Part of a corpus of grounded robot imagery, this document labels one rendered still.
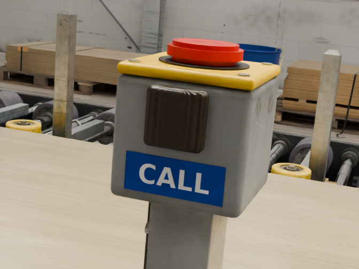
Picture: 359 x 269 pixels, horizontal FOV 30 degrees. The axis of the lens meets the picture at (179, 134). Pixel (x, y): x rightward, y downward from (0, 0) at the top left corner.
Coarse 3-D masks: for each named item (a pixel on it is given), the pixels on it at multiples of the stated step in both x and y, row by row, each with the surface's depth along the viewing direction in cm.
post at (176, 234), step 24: (168, 216) 36; (192, 216) 35; (216, 216) 36; (168, 240) 36; (192, 240) 35; (216, 240) 36; (144, 264) 38; (168, 264) 36; (192, 264) 36; (216, 264) 37
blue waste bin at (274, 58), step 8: (240, 48) 629; (248, 48) 630; (256, 48) 629; (264, 48) 625; (272, 48) 619; (280, 48) 596; (248, 56) 580; (256, 56) 580; (264, 56) 581; (272, 56) 586; (280, 64) 596
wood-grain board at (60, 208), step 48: (0, 144) 137; (48, 144) 140; (96, 144) 143; (0, 192) 108; (48, 192) 110; (96, 192) 112; (288, 192) 121; (336, 192) 124; (0, 240) 90; (48, 240) 91; (96, 240) 92; (144, 240) 94; (240, 240) 97; (288, 240) 98; (336, 240) 100
